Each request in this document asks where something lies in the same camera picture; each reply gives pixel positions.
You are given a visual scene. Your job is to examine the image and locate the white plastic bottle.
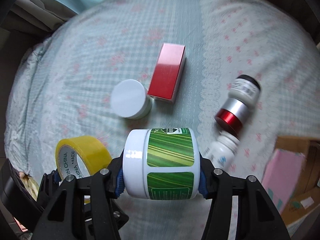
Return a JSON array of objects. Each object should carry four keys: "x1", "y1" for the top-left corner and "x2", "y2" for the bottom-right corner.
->
[{"x1": 205, "y1": 131, "x2": 240, "y2": 171}]

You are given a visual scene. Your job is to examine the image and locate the grey brown curtain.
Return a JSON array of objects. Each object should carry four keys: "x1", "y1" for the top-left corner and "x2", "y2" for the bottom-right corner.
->
[{"x1": 1, "y1": 0, "x2": 76, "y2": 35}]

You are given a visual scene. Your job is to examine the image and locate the red silver round tin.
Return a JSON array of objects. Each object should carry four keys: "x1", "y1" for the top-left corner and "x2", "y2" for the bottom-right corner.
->
[{"x1": 214, "y1": 98, "x2": 252, "y2": 137}]

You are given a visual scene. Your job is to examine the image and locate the white jar green label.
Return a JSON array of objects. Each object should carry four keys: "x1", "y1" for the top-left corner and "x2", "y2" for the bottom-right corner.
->
[{"x1": 123, "y1": 127, "x2": 200, "y2": 200}]

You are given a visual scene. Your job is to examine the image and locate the red rectangular box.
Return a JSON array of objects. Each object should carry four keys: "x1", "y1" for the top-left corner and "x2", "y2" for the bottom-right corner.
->
[{"x1": 148, "y1": 43, "x2": 185, "y2": 103}]

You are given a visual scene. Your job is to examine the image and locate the cardboard box pink lining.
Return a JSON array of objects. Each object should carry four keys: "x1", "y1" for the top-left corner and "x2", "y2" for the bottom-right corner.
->
[{"x1": 262, "y1": 135, "x2": 319, "y2": 236}]

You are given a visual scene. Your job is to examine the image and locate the yellow tape roll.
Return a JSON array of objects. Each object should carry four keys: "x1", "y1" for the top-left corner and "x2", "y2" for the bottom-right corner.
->
[{"x1": 55, "y1": 135, "x2": 112, "y2": 179}]

